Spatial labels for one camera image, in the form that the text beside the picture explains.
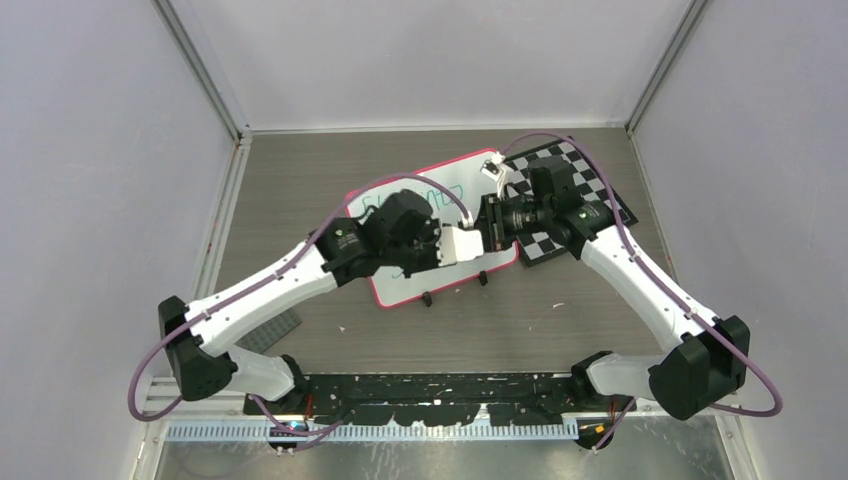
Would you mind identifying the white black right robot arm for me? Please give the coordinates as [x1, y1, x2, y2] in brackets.
[474, 153, 750, 420]

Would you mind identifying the aluminium front rail frame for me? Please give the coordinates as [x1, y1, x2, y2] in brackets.
[139, 376, 745, 444]

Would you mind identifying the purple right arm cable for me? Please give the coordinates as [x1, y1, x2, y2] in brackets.
[493, 132, 784, 454]

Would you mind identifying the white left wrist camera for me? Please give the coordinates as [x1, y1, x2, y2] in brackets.
[436, 225, 485, 267]

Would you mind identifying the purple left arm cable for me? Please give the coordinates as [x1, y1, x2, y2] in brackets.
[127, 172, 473, 454]

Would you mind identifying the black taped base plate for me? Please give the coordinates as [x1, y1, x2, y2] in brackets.
[265, 373, 630, 427]

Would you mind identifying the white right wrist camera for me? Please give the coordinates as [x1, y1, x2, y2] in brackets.
[480, 151, 513, 199]

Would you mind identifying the pink-framed whiteboard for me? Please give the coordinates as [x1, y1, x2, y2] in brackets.
[346, 148, 519, 308]

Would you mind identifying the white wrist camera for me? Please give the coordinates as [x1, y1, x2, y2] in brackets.
[480, 151, 513, 199]
[436, 225, 485, 267]

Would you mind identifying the grey studded baseplate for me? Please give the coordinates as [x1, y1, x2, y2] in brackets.
[237, 310, 302, 354]

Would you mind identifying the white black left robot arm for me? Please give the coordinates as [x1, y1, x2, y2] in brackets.
[157, 189, 447, 414]

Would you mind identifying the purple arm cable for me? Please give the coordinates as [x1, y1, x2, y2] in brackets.
[493, 132, 784, 454]
[127, 172, 473, 454]

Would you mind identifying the black and white chessboard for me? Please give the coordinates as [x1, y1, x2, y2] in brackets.
[504, 140, 611, 268]

